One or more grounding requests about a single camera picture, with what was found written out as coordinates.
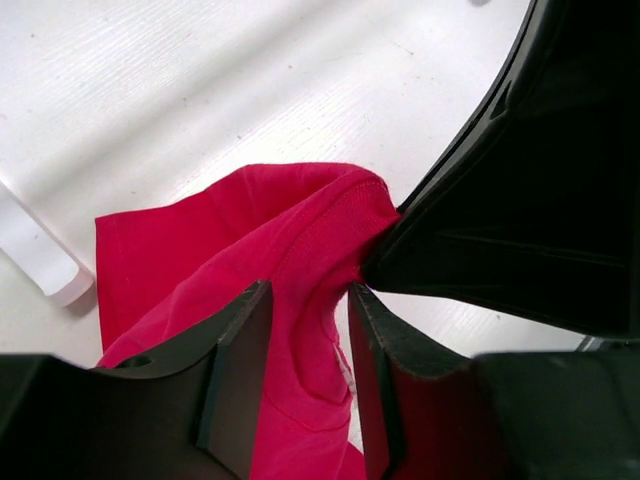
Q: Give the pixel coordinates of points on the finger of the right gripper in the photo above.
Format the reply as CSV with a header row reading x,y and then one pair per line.
x,y
533,208

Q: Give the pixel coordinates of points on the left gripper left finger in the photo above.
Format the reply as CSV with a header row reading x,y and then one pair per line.
x,y
185,409

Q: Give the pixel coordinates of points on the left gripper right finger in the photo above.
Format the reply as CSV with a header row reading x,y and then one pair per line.
x,y
427,412

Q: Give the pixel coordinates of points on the red t-shirt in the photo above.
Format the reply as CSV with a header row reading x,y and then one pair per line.
x,y
305,228

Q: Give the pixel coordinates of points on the white metal clothes rack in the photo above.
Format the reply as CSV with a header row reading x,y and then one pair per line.
x,y
59,275

